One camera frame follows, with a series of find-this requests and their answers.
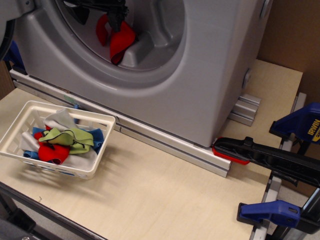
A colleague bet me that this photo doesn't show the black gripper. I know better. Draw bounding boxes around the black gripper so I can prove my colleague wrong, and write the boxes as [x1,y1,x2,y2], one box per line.
[63,0,129,32]

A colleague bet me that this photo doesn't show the red cloth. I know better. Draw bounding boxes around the red cloth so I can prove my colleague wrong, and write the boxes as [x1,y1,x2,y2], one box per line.
[32,127,70,165]
[95,14,138,65]

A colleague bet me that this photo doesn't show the washing machine door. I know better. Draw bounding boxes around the washing machine door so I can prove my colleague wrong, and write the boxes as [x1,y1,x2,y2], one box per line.
[0,0,35,61]

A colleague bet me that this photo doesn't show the blue clamp behind machine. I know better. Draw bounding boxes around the blue clamp behind machine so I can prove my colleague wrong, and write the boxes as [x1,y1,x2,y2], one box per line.
[3,40,27,75]

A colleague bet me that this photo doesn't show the grey toy washing machine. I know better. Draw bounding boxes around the grey toy washing machine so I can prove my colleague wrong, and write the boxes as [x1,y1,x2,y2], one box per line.
[14,0,272,147]

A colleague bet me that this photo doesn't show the grey cloth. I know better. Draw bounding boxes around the grey cloth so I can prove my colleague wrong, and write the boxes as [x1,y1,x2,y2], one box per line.
[19,107,98,173]

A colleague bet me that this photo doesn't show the blue cloth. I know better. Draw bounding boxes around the blue cloth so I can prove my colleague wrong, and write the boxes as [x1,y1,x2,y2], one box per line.
[19,119,104,160]

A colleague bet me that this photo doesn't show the green cloth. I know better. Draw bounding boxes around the green cloth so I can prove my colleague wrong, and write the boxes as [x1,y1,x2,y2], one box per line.
[38,127,95,155]

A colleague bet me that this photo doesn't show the white plastic basket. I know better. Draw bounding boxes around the white plastic basket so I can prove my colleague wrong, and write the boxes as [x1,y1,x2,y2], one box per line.
[0,101,116,180]

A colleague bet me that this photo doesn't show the red cloth in basket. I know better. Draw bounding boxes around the red cloth in basket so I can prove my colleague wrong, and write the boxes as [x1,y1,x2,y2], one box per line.
[32,127,70,165]

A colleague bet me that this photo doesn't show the blue Irwin clamp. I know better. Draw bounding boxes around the blue Irwin clamp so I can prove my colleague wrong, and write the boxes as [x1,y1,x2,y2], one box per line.
[269,102,320,155]

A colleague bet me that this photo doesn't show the black red bar clamp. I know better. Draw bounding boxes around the black red bar clamp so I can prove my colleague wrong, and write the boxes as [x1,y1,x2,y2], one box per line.
[212,137,320,188]

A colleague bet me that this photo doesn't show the blue clamp lower jaw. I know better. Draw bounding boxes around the blue clamp lower jaw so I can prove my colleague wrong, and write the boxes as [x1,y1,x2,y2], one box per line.
[236,199,320,235]

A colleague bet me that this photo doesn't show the long aluminium rail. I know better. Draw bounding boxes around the long aluminium rail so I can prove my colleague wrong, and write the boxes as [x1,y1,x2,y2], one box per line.
[9,69,232,177]

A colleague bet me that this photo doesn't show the short aluminium rail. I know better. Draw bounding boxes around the short aluminium rail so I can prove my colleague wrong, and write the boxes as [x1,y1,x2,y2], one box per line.
[228,93,262,126]

